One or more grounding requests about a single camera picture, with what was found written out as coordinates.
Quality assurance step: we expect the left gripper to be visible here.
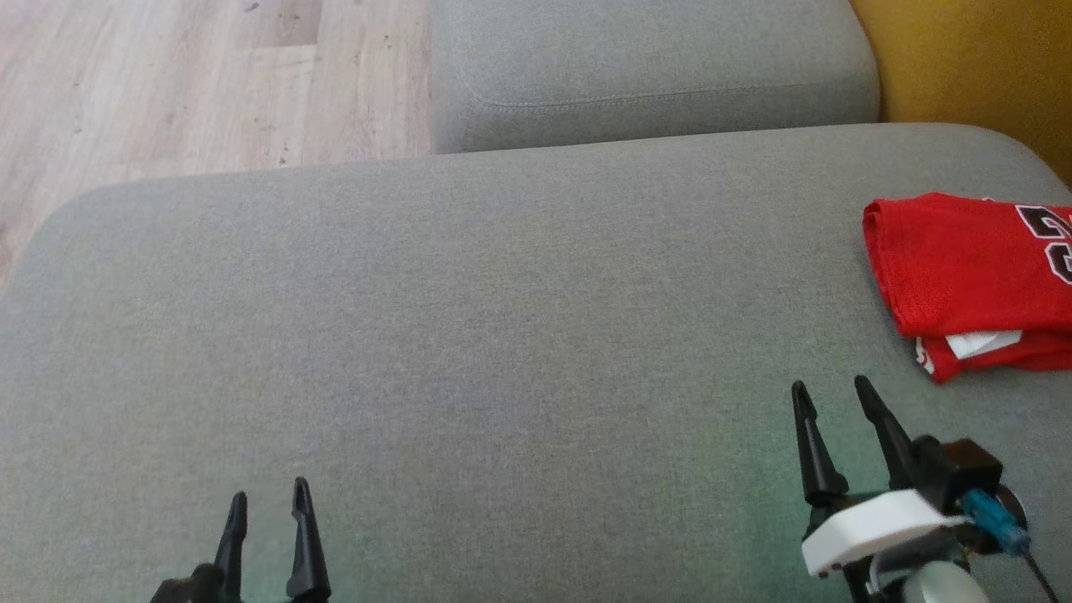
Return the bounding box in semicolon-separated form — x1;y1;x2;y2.
149;477;332;603

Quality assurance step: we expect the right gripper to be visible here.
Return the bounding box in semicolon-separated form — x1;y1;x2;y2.
791;374;968;603

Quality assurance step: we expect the wide grey sofa seat cushion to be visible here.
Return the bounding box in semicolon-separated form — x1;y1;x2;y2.
429;0;882;155

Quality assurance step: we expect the red garment with 23 print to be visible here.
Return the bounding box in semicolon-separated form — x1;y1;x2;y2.
863;192;1072;384

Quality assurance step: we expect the wide yellow sofa back cushion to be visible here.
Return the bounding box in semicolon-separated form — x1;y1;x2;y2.
850;0;1072;187

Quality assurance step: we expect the black cable with blue connector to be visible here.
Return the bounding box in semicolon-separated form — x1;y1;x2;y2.
961;489;1063;603

